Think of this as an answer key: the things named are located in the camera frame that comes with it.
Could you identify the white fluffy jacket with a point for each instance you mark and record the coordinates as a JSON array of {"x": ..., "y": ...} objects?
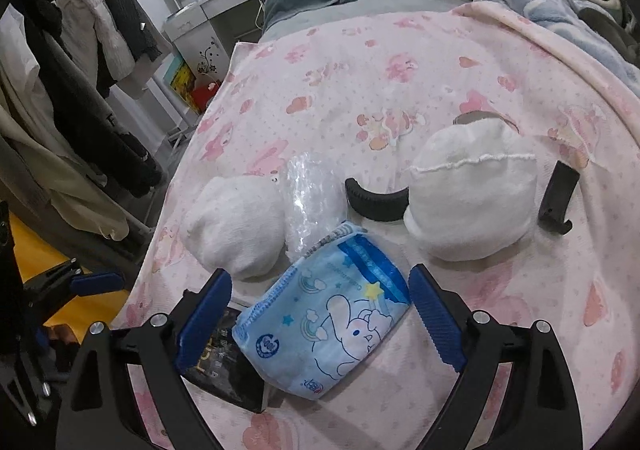
[{"x": 85, "y": 5}]

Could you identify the clear plastic wrap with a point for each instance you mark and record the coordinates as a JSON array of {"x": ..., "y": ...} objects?
[{"x": 310, "y": 200}]

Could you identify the white dressing table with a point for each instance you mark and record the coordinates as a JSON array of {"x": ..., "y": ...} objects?
[{"x": 220, "y": 15}]

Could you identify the black curved plastic piece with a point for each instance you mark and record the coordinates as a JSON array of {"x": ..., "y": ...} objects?
[{"x": 375, "y": 207}]

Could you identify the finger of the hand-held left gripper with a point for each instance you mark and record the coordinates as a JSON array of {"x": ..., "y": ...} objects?
[{"x": 97, "y": 282}]

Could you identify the pink printed blanket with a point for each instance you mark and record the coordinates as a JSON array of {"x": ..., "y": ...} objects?
[{"x": 350, "y": 80}]

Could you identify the black coat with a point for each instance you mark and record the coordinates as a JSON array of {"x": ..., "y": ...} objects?
[{"x": 85, "y": 105}]

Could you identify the white clothes rack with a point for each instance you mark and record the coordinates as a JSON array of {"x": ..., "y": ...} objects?
[{"x": 177, "y": 125}]

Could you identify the dark green knit sweater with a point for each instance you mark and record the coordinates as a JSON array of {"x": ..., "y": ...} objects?
[{"x": 130, "y": 5}]

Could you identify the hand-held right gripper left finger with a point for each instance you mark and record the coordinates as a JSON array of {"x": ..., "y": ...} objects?
[{"x": 205, "y": 322}]

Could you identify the grey bed sheet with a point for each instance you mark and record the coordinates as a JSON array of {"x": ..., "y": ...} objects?
[{"x": 400, "y": 3}]

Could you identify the black glossy packet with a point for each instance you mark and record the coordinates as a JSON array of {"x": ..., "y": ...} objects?
[{"x": 225, "y": 380}]

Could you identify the red box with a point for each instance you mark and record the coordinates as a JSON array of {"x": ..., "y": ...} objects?
[{"x": 205, "y": 98}]

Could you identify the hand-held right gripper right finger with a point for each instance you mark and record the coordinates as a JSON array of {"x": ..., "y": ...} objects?
[{"x": 437, "y": 325}]

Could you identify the colourful printed box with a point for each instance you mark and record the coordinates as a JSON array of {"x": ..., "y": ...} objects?
[{"x": 181, "y": 80}]

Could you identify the beige coat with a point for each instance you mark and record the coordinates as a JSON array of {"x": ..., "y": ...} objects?
[{"x": 60, "y": 180}]

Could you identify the blue printed diaper packet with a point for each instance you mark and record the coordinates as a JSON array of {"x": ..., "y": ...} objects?
[{"x": 340, "y": 325}]

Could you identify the dark grey cushion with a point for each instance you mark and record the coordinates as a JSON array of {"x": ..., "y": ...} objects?
[{"x": 610, "y": 35}]

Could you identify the black plastic clip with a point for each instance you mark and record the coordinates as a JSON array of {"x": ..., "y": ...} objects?
[{"x": 560, "y": 190}]

